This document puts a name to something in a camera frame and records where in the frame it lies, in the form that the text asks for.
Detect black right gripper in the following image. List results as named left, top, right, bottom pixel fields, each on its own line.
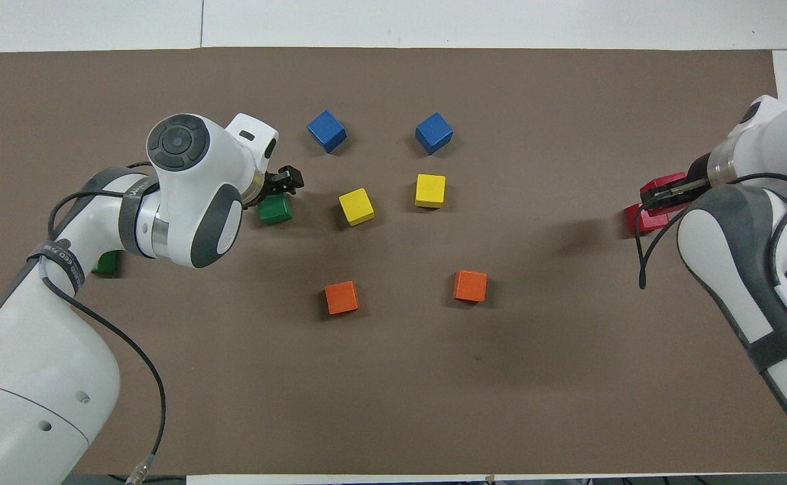
left=641, top=154, right=716, bottom=208

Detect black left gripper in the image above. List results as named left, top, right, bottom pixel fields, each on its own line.
left=259, top=165, right=305, bottom=201

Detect red wooden cube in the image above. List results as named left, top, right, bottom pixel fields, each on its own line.
left=624, top=203, right=670, bottom=235
left=639, top=172, right=690, bottom=216

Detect green wooden cube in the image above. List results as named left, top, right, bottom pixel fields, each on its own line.
left=90, top=251, right=121, bottom=276
left=257, top=193, right=294, bottom=225

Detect blue wooden cube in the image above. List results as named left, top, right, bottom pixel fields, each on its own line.
left=307, top=110, right=348, bottom=154
left=415, top=111, right=454, bottom=155

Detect yellow wooden cube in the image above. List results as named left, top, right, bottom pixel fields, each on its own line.
left=415, top=173, right=446, bottom=209
left=338, top=187, right=376, bottom=226

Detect orange wooden cube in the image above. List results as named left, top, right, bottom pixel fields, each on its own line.
left=324, top=280, right=360, bottom=315
left=453, top=269, right=488, bottom=302

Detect brown table mat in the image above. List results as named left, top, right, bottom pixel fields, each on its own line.
left=0, top=46, right=787, bottom=476

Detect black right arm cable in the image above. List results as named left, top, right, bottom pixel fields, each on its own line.
left=636, top=172, right=787, bottom=290

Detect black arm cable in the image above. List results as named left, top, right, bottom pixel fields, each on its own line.
left=636, top=172, right=787, bottom=290
left=46, top=162, right=167, bottom=484

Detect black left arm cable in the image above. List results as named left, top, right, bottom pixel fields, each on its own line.
left=46, top=162, right=167, bottom=484

